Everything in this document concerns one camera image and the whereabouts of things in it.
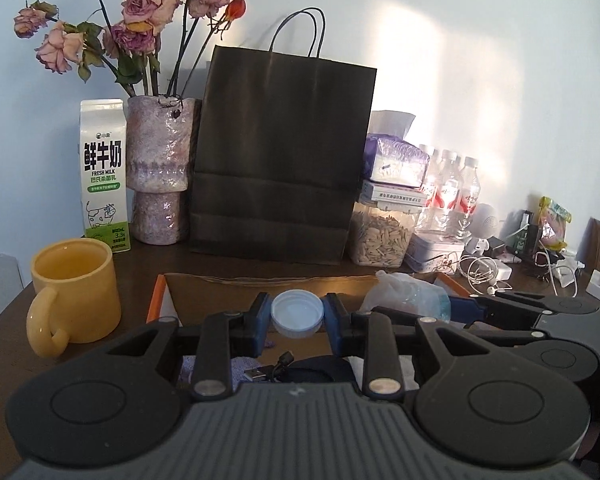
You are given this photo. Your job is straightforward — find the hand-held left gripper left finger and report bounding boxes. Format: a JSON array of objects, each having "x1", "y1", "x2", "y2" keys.
[{"x1": 100, "y1": 292, "x2": 273, "y2": 402}]

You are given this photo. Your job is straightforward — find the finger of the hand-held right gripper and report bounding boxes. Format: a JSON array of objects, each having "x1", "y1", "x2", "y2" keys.
[
  {"x1": 371, "y1": 305, "x2": 531, "y2": 348},
  {"x1": 450, "y1": 296, "x2": 548, "y2": 321}
]

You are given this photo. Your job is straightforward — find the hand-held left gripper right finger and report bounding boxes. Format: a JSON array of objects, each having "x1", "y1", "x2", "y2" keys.
[{"x1": 324, "y1": 292, "x2": 486, "y2": 403}]

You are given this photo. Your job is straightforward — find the white bottle cap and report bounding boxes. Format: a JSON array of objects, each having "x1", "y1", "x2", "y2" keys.
[{"x1": 271, "y1": 290, "x2": 326, "y2": 341}]

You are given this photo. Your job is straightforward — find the clear plastic bag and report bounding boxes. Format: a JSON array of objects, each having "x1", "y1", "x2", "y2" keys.
[{"x1": 361, "y1": 270, "x2": 452, "y2": 323}]

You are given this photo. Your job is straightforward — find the cardboard box with orange edges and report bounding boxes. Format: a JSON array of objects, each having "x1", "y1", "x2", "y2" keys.
[{"x1": 146, "y1": 271, "x2": 473, "y2": 396}]

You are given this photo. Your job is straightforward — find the purple cloth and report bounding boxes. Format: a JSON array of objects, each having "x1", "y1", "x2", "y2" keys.
[{"x1": 180, "y1": 355, "x2": 263, "y2": 396}]

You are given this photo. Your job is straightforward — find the white floral tin box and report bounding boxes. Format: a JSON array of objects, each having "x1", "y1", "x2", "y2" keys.
[{"x1": 405, "y1": 231, "x2": 467, "y2": 275}]

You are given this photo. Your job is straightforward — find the white tissue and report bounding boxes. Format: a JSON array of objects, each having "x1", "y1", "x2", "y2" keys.
[{"x1": 342, "y1": 354, "x2": 421, "y2": 392}]

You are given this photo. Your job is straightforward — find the small white desk fan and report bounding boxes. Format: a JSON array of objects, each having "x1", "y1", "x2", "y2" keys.
[{"x1": 466, "y1": 203, "x2": 501, "y2": 256}]

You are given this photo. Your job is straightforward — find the clear container of seeds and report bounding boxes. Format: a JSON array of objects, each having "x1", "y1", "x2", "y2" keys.
[{"x1": 349, "y1": 180, "x2": 429, "y2": 267}]

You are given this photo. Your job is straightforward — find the clear water bottle red label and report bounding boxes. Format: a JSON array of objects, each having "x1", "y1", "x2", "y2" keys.
[
  {"x1": 437, "y1": 149, "x2": 463, "y2": 236},
  {"x1": 457, "y1": 156, "x2": 482, "y2": 238},
  {"x1": 420, "y1": 145, "x2": 443, "y2": 233}
]

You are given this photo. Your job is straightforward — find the yellow green snack packet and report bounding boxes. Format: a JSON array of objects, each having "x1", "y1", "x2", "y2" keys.
[{"x1": 537, "y1": 196, "x2": 575, "y2": 251}]

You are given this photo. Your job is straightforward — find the purple tissue pack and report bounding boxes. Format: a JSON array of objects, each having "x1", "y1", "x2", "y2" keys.
[{"x1": 365, "y1": 110, "x2": 431, "y2": 188}]

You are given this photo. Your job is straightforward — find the black paper bag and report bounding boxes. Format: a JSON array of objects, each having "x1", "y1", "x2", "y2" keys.
[{"x1": 189, "y1": 7, "x2": 379, "y2": 267}]

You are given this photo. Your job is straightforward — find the yellow mug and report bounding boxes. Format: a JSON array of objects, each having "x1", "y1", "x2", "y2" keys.
[{"x1": 26, "y1": 238, "x2": 122, "y2": 358}]

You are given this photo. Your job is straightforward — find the purple speckled vase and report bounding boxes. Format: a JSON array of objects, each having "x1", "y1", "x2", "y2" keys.
[{"x1": 126, "y1": 95, "x2": 202, "y2": 245}]

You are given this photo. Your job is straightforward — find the white green milk carton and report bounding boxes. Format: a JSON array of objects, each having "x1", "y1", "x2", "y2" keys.
[{"x1": 78, "y1": 99, "x2": 132, "y2": 253}]

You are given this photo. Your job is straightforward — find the white card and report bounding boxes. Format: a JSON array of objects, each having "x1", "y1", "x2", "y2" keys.
[{"x1": 0, "y1": 247, "x2": 31, "y2": 336}]

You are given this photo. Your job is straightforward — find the dried pink rose bouquet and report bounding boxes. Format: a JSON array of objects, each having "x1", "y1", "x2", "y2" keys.
[{"x1": 14, "y1": 0, "x2": 247, "y2": 98}]

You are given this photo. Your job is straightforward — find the white wired earphones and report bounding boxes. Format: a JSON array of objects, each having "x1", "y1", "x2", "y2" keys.
[{"x1": 459, "y1": 255, "x2": 513, "y2": 297}]

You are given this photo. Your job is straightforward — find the black usb cable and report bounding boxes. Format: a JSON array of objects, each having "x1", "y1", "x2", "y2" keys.
[{"x1": 242, "y1": 350, "x2": 355, "y2": 386}]

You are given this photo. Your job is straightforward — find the white cable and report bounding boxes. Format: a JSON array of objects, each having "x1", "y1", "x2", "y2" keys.
[{"x1": 542, "y1": 250, "x2": 588, "y2": 297}]

